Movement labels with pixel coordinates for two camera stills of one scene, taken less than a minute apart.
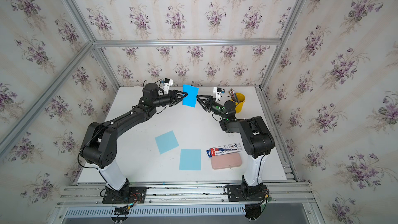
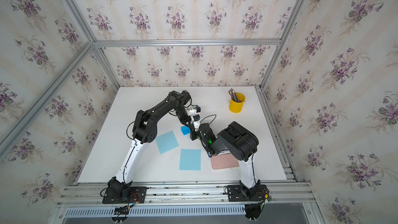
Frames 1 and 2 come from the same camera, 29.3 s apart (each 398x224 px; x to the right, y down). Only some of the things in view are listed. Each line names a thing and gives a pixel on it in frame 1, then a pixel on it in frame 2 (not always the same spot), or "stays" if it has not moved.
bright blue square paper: [191, 99] → [185, 130]
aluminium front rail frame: [88, 195] stays
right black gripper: [207, 107] → [192, 135]
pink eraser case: [225, 161] stays
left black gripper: [172, 99] → [186, 120]
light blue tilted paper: [166, 142] stays
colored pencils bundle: [233, 95] stays
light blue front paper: [190, 159] stays
